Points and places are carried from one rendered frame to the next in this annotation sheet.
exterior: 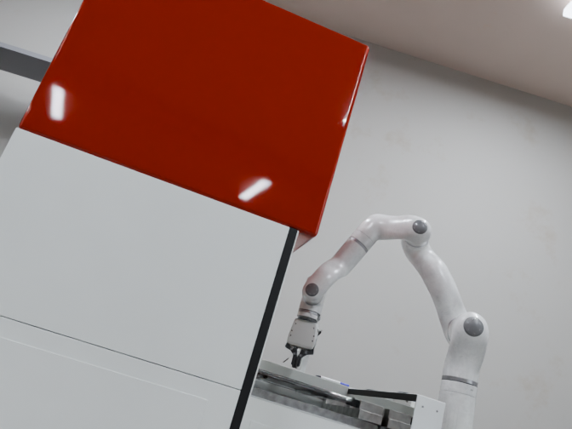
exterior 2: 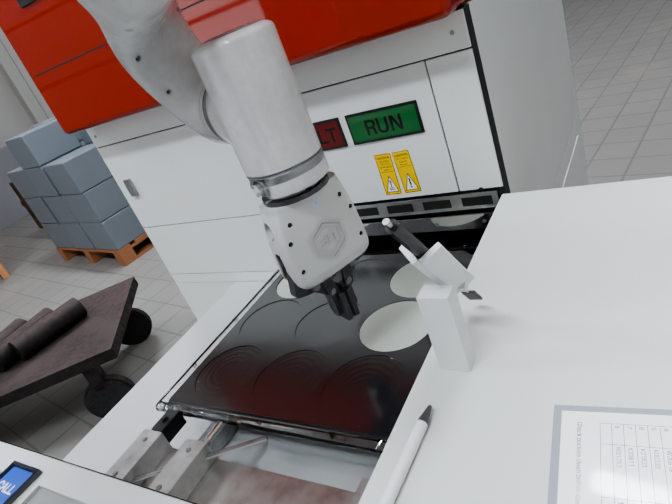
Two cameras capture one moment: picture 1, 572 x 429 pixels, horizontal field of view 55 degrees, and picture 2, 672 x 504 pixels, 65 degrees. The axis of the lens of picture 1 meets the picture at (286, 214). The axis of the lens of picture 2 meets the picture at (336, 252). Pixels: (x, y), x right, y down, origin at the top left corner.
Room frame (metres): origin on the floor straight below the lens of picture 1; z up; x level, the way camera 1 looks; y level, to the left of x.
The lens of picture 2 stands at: (2.43, -0.54, 1.31)
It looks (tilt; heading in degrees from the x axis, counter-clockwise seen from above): 26 degrees down; 138
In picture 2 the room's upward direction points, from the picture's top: 22 degrees counter-clockwise
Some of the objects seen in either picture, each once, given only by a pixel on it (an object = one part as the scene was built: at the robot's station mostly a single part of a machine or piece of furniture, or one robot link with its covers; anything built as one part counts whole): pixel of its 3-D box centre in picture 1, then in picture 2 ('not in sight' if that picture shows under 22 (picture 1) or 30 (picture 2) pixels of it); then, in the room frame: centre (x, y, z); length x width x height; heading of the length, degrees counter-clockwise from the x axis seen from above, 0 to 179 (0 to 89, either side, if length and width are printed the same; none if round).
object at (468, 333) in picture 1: (466, 347); not in sight; (1.87, -0.73, 1.18); 0.19 x 0.12 x 0.24; 169
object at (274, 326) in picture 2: (282, 381); (329, 323); (1.92, -0.15, 0.90); 0.34 x 0.34 x 0.01; 10
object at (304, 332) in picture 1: (304, 333); (310, 223); (2.01, -0.19, 1.09); 0.10 x 0.07 x 0.11; 75
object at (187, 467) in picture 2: not in sight; (179, 476); (1.91, -0.42, 0.89); 0.08 x 0.03 x 0.03; 100
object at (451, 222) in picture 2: not in sight; (377, 245); (1.87, 0.05, 0.89); 0.44 x 0.02 x 0.10; 10
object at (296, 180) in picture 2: (308, 317); (287, 174); (2.01, -0.19, 1.15); 0.09 x 0.08 x 0.03; 75
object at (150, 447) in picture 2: (369, 407); (136, 463); (1.83, -0.44, 0.89); 0.08 x 0.03 x 0.03; 100
